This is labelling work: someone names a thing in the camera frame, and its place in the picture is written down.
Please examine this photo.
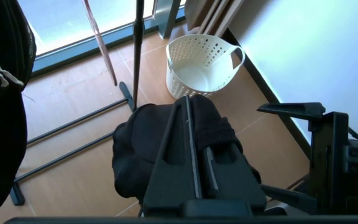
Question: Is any brown curtain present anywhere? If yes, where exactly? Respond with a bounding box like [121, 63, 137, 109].
[184, 0, 246, 39]

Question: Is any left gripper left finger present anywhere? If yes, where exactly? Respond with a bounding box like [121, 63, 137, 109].
[143, 95, 203, 217]

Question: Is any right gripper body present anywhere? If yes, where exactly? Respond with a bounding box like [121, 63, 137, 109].
[308, 111, 358, 215]

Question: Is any black clothes rack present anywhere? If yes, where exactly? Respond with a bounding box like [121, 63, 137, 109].
[9, 0, 146, 207]

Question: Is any white laundry basket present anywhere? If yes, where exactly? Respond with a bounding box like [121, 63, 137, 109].
[165, 33, 247, 100]

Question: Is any window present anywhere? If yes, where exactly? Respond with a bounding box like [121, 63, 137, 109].
[17, 0, 188, 78]

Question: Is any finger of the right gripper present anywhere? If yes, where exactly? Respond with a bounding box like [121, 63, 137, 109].
[256, 102, 327, 121]
[259, 184, 319, 215]

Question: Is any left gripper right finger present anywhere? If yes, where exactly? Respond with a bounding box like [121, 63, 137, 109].
[201, 145, 267, 216]

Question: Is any black garment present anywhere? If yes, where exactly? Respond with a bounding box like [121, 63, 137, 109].
[111, 94, 262, 207]
[0, 0, 38, 217]

